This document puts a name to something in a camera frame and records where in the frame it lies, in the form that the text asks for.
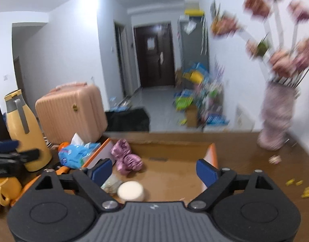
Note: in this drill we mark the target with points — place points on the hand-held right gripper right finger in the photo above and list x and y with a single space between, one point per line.
206 174

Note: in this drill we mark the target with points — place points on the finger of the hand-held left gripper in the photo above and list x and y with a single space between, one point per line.
5 146
28 155

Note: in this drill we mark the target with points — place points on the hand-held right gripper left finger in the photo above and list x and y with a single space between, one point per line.
102 172

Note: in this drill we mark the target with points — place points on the orange-edged cardboard box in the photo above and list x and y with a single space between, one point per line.
169 171

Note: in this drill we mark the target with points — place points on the clear plastic-wrapped packet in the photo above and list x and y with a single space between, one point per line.
111 184

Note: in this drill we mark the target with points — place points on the yellow mug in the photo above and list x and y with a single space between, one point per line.
6 187

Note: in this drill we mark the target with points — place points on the yellow thermos jug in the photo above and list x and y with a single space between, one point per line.
17 128

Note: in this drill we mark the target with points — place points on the purple plastic bag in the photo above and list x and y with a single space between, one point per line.
126 157

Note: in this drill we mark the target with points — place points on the blue tissue pack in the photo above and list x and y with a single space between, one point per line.
73 155

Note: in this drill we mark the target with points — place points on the white round puff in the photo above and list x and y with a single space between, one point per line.
130 191

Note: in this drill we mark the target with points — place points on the orange black tool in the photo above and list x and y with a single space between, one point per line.
61 170

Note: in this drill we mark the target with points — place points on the black bag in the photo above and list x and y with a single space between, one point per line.
126 119

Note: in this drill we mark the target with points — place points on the pink ribbed suitcase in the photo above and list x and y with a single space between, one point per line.
68 113

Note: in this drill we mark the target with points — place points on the brown cardboard box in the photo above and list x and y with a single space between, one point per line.
191 116

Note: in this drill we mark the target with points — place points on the white board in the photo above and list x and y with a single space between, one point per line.
245 118

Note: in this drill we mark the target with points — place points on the fallen pink flower head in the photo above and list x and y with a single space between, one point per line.
274 159

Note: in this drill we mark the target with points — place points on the pile of colourful packets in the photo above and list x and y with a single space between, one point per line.
207 93

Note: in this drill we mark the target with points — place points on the pink vase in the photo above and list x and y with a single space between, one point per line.
278 116

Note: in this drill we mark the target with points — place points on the scattered yellow petals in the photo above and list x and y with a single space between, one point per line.
307 192

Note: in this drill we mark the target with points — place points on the dark brown door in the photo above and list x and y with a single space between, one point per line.
154 60

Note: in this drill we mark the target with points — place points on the grey tall cabinet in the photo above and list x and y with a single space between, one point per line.
193 45

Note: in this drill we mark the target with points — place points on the pink artificial flowers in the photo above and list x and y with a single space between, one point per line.
283 60

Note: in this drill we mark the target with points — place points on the yellow box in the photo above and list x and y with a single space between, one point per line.
194 11

